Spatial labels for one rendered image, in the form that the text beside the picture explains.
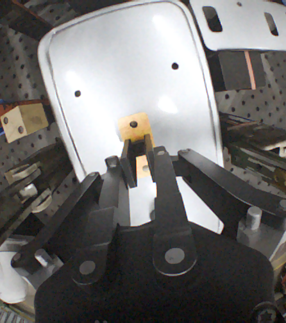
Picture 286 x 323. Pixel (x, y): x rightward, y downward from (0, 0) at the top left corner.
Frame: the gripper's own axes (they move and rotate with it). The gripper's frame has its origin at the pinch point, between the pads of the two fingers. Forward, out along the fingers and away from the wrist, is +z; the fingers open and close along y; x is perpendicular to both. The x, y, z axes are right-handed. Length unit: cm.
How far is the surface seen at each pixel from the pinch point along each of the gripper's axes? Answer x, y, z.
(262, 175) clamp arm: -6.5, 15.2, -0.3
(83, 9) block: 25.0, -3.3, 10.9
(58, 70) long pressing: 13.2, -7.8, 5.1
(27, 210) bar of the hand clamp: -1.2, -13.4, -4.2
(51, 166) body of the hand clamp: 0.6, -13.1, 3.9
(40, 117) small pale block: 7.6, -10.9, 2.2
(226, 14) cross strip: 16.3, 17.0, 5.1
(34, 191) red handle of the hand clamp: -0.2, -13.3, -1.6
